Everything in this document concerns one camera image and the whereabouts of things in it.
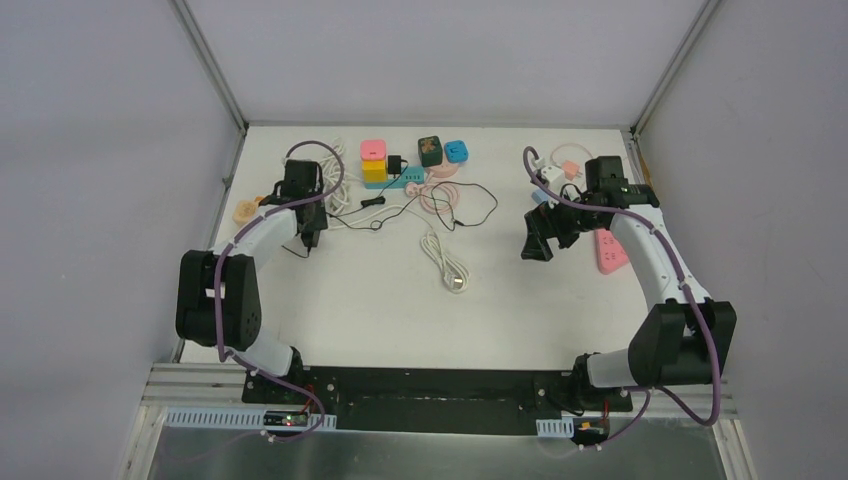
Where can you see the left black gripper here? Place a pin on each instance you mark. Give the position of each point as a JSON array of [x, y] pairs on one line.
[[313, 223]]

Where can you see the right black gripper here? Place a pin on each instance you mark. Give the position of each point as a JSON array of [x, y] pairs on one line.
[[542, 224]]

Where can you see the pink charger plug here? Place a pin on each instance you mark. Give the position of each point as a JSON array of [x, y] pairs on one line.
[[572, 171]]

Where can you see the pink triangular power strip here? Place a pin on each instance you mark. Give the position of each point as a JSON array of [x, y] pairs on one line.
[[610, 255]]

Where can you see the blue charger plug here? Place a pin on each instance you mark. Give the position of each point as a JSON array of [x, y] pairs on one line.
[[539, 197]]

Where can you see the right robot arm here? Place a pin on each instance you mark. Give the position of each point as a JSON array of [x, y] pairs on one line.
[[686, 335]]

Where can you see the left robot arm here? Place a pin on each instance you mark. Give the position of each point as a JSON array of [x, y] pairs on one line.
[[218, 297]]

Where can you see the small black plug adapter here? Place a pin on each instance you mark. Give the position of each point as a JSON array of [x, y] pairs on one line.
[[396, 165]]

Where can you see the pink round socket base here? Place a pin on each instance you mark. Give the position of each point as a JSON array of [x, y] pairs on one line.
[[442, 171]]

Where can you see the beige cube adapter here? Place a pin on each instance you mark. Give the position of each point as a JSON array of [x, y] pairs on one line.
[[244, 211]]

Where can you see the yellow cube adapter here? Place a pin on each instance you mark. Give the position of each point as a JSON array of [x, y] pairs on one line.
[[374, 171]]

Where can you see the pink cube adapter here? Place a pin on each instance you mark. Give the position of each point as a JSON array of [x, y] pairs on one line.
[[373, 150]]

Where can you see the blue cube adapter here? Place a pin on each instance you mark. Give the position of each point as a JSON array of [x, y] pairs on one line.
[[456, 151]]

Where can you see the dark green cube adapter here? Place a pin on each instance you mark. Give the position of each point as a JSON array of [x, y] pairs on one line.
[[430, 151]]

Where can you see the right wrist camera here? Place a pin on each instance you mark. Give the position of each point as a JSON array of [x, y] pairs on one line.
[[551, 174]]

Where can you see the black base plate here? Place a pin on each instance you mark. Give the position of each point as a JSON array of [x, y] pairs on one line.
[[449, 401]]

